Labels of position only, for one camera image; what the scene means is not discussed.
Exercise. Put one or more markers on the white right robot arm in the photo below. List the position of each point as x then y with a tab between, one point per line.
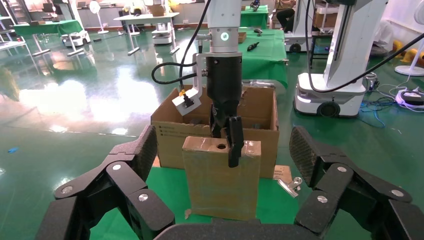
223	16

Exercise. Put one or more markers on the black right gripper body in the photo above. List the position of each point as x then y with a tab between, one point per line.
224	82

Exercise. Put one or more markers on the small brown cardboard box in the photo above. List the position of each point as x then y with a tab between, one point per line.
242	37
215	185

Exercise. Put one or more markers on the yellow safety helmet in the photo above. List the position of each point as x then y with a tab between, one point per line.
410	56
397	46

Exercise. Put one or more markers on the shelved brown cardboard boxes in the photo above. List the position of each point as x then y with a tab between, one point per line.
326	20

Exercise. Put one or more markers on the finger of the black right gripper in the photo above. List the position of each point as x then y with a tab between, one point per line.
218	127
236	142

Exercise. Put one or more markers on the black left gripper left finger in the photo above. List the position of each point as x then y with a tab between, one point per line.
132	195

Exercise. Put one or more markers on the small white mobile base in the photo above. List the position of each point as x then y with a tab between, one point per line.
162	34
76	38

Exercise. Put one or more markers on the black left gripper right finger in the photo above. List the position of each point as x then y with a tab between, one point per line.
344	188

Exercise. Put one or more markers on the white power strip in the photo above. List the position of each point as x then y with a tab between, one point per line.
410	97

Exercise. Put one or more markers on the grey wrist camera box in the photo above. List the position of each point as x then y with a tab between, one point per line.
185	103

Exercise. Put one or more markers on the black hand tool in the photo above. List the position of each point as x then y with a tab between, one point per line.
253	46

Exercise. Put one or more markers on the silver camera mounting bracket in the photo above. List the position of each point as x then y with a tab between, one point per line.
198	74

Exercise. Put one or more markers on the large open cardboard carton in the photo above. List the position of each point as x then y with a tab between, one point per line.
258	109

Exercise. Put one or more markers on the white wheeled robot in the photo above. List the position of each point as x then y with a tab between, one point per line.
299	20
344	49

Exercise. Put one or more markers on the seated person in dark trousers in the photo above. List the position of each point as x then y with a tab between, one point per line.
285	18

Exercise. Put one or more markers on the white floor fan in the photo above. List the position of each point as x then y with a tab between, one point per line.
94	6

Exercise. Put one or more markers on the white round fan base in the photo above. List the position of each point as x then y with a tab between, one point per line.
409	70

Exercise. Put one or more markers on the green table cloth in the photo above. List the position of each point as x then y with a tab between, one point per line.
165	185

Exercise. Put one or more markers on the small cardboard scrap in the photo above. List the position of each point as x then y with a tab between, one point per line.
188	213

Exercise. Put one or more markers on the white office desk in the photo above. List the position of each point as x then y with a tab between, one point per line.
145	17

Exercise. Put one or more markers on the silver metal binder clip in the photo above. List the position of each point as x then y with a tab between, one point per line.
290	187

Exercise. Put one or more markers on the blue floor scrap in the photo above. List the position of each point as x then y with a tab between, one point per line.
13	150

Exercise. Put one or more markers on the printed cardboard scrap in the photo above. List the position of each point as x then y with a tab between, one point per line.
282	174

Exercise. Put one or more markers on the green cloth covered table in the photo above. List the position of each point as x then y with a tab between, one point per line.
265	56
255	18
46	27

